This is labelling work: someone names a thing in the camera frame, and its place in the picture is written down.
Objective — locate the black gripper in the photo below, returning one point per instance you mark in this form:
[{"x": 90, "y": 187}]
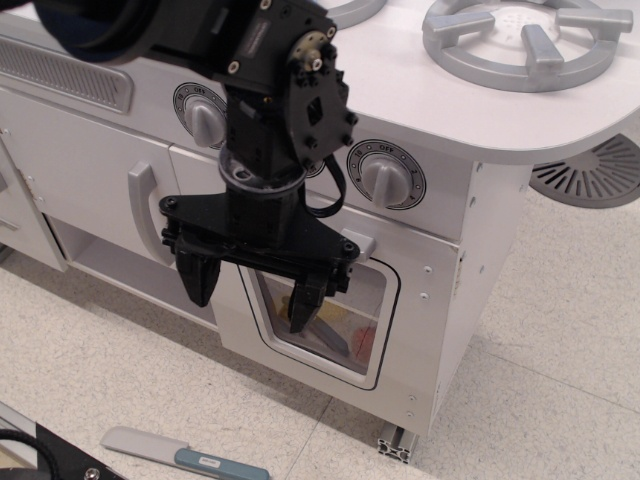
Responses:
[{"x": 279, "y": 235}]

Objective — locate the white oven door with window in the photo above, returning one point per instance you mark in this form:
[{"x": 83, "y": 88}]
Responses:
[{"x": 408, "y": 281}]

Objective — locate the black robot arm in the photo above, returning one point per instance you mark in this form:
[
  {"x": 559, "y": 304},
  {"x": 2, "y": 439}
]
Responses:
[{"x": 286, "y": 112}]

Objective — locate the yellow toy corn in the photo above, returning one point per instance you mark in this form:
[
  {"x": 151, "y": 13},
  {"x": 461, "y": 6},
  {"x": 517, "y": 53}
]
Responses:
[{"x": 329, "y": 312}]

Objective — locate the red toy tomato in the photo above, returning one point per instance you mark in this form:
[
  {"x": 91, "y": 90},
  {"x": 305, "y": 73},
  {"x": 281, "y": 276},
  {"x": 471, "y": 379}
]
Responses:
[{"x": 362, "y": 341}]

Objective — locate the grey middle stove knob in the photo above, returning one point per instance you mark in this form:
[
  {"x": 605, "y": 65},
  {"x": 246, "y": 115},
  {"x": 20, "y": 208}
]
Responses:
[{"x": 313, "y": 169}]

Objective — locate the grey stove knob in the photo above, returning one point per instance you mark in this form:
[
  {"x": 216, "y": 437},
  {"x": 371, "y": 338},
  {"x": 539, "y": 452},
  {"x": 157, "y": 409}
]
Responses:
[
  {"x": 386, "y": 174},
  {"x": 313, "y": 169},
  {"x": 202, "y": 112}
]

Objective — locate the grey right stove knob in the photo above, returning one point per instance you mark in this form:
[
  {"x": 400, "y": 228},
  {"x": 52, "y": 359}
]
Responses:
[{"x": 386, "y": 174}]

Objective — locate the grey left stove knob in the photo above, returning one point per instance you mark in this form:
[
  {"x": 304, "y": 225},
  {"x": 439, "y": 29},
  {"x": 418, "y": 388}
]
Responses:
[{"x": 202, "y": 112}]

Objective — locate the aluminium extrusion foot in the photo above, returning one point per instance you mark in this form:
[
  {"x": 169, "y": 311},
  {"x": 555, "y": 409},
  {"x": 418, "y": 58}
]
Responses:
[{"x": 397, "y": 443}]

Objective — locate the white cabinet door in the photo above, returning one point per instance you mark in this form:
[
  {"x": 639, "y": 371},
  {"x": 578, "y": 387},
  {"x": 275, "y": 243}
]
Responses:
[{"x": 77, "y": 168}]

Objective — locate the grey vent grille panel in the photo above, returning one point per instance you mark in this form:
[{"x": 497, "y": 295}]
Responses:
[{"x": 60, "y": 73}]

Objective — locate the white toy kitchen stove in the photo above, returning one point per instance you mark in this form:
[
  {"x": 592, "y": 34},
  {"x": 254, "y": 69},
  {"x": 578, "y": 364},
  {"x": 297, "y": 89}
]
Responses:
[{"x": 477, "y": 147}]

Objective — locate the grey left burner grate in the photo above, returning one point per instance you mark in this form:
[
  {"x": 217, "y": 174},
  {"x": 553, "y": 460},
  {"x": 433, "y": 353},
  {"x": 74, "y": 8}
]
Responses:
[{"x": 349, "y": 13}]

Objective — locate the grey burner grate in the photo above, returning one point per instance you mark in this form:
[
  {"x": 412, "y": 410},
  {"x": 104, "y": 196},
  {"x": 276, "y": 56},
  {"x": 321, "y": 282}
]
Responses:
[
  {"x": 524, "y": 46},
  {"x": 349, "y": 13}
]

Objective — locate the grey right burner grate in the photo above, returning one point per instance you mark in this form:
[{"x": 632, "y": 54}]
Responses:
[{"x": 524, "y": 46}]

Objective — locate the grey slotted round disc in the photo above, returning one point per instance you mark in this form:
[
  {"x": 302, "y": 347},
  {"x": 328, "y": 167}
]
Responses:
[{"x": 605, "y": 176}]

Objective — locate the grey cabinet door handle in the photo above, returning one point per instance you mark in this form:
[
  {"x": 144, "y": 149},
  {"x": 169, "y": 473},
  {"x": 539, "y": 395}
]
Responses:
[{"x": 141, "y": 184}]

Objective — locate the toy knife blue handle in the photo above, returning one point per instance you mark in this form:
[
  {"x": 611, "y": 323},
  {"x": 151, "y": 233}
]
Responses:
[{"x": 177, "y": 453}]

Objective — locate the black mount plate with rail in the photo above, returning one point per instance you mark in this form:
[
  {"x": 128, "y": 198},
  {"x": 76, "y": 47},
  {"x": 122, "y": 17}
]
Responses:
[{"x": 39, "y": 453}]

